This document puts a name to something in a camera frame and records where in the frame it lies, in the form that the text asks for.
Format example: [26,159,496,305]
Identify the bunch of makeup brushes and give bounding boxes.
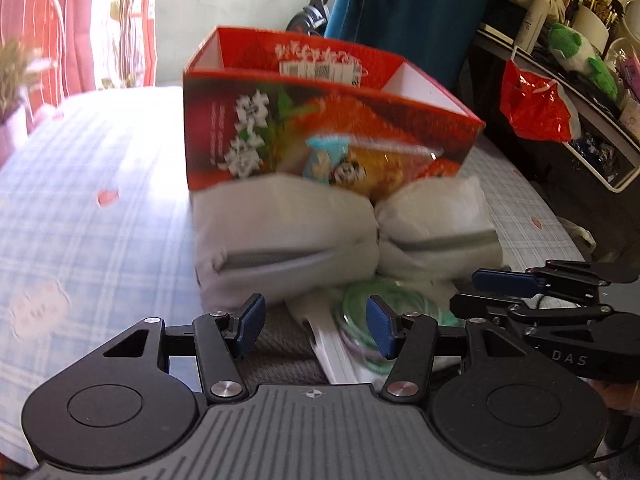
[562,0,627,29]

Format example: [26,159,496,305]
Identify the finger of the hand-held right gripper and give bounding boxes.
[449,292,526,328]
[472,266,551,300]

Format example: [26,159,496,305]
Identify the small crumpled white bag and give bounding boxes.
[561,219,597,257]

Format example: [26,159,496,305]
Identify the white wire rack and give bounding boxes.
[475,27,640,194]

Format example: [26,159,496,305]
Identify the teal curtain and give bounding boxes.
[324,0,502,92]

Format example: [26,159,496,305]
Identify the red plastic bag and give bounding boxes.
[500,60,573,142]

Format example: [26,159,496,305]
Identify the pink box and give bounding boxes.
[617,54,640,92]

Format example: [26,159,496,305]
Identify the small white mesh zipper bag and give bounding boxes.
[374,175,503,287]

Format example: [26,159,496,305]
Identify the dark foil packets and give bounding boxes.
[570,132,622,182]

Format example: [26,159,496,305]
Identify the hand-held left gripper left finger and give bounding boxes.
[100,294,267,403]

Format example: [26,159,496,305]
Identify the grey knitted cloth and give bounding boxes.
[235,307,331,387]

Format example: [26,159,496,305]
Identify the white brush holder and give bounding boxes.
[571,7,612,47]

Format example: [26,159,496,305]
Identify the white spray bottle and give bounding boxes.
[517,0,550,54]

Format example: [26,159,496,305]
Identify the clear packet of green rings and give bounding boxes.
[287,280,466,387]

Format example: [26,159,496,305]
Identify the black case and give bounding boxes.
[477,0,531,44]

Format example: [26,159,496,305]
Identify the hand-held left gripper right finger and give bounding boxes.
[366,296,536,403]

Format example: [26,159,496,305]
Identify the clear cartoon snack packet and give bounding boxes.
[301,134,444,197]

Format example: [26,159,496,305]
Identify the red cardboard box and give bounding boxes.
[182,26,486,192]

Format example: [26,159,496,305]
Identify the green and white plush toy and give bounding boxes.
[547,22,620,102]

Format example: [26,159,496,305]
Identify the large white mesh zipper bag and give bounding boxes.
[191,172,379,312]

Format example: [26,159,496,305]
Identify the black cable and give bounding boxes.
[597,410,640,463]

